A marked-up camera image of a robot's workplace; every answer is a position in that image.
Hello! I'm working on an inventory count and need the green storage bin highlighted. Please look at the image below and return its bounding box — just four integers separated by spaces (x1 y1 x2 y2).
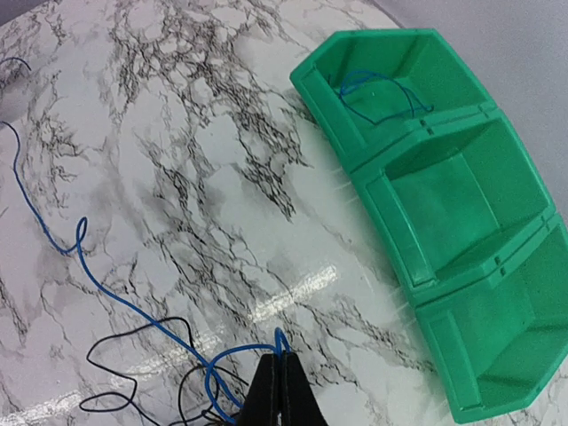
290 28 496 173
415 216 567 423
351 110 556 307

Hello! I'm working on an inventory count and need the right green storage bin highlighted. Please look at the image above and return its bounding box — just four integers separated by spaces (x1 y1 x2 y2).
415 216 567 423

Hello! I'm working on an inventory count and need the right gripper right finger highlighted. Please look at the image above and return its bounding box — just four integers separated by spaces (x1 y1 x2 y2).
280 352 328 426

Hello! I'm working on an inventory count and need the middle green storage bin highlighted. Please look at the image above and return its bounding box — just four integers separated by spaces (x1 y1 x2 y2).
351 110 556 307

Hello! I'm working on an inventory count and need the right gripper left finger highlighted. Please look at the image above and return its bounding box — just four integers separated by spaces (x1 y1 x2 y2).
239 354 280 426

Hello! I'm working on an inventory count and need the left green storage bin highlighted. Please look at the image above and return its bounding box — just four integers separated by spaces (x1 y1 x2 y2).
290 28 496 173

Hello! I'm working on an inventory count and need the black wire tangle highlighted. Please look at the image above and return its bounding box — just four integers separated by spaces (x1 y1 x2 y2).
78 316 252 426

